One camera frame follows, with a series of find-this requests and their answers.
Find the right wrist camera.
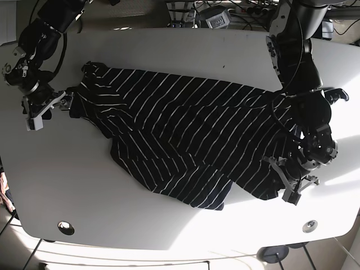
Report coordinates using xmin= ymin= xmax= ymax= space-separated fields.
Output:
xmin=26 ymin=116 xmax=43 ymax=131

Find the black looping arm cable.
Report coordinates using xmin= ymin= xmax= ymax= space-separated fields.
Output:
xmin=244 ymin=16 xmax=307 ymax=133

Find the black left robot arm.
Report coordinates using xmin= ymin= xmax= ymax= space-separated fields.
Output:
xmin=266 ymin=1 xmax=349 ymax=205

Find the table grommet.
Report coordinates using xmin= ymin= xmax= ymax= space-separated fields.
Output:
xmin=57 ymin=220 xmax=75 ymax=236
xmin=302 ymin=220 xmax=318 ymax=233

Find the right table grommet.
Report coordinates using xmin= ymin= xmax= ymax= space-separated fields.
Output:
xmin=302 ymin=220 xmax=318 ymax=233

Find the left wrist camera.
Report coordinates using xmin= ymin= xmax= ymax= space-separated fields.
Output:
xmin=282 ymin=190 xmax=302 ymax=205

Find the grey socket box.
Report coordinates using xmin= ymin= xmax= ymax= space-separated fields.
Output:
xmin=201 ymin=6 xmax=231 ymax=29

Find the black white striped shirt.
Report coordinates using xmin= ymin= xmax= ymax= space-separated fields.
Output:
xmin=70 ymin=62 xmax=293 ymax=210

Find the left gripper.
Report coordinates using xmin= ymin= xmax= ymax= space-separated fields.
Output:
xmin=263 ymin=156 xmax=320 ymax=197

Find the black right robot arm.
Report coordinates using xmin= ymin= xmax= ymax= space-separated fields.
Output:
xmin=3 ymin=1 xmax=88 ymax=116

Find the left table grommet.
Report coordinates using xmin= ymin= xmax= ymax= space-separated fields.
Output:
xmin=57 ymin=220 xmax=75 ymax=236

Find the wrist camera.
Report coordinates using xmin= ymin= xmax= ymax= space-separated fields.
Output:
xmin=26 ymin=116 xmax=43 ymax=131
xmin=282 ymin=190 xmax=302 ymax=205

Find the grey power adapter box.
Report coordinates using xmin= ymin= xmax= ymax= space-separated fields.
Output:
xmin=321 ymin=21 xmax=334 ymax=41

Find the round black stand base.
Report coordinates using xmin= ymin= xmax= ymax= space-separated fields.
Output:
xmin=256 ymin=245 xmax=289 ymax=264

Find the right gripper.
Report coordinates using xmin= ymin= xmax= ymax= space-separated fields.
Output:
xmin=21 ymin=88 xmax=74 ymax=120

